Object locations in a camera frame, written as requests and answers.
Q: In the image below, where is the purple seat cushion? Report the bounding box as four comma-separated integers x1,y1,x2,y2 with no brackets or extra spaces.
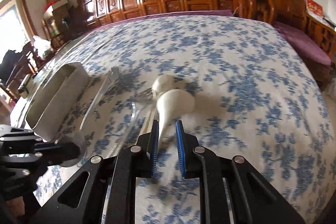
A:
273,22,331,66

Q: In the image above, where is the metal fork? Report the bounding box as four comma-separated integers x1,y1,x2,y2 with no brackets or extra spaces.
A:
79,67,120,132

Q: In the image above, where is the white ceramic spoon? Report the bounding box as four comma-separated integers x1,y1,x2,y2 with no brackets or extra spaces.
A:
151,75,175,99
156,89,196,148

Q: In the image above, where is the wooden side table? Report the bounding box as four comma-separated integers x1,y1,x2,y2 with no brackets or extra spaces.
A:
305,14,335,58

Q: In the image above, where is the red box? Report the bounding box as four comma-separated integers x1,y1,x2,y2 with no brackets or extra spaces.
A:
306,0,323,20

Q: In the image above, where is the blue floral tablecloth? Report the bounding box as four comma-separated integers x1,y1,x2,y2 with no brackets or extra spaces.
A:
15,15,336,224

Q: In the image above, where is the metal rectangular tray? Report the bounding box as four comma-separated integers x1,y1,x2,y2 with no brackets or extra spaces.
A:
26,62,89,141

